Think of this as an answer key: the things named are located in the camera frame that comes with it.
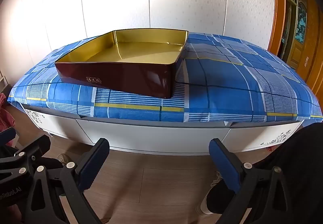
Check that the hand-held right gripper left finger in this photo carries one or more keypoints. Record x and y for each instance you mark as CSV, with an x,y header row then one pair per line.
x,y
93,161

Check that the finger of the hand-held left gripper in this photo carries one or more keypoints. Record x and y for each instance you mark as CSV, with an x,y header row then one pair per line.
x,y
7,137
32,149

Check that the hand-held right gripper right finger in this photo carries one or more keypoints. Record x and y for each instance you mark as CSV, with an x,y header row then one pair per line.
x,y
227,166

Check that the maroon tin box gold inside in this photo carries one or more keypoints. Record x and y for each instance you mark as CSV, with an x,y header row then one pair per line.
x,y
131,77

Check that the white sneaker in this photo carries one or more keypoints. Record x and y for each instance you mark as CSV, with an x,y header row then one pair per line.
x,y
204,203
61,159

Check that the blue plaid cloth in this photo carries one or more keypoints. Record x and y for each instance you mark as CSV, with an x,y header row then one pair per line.
x,y
227,82

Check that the wooden door with blue glass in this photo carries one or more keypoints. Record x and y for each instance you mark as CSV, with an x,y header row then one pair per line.
x,y
300,29

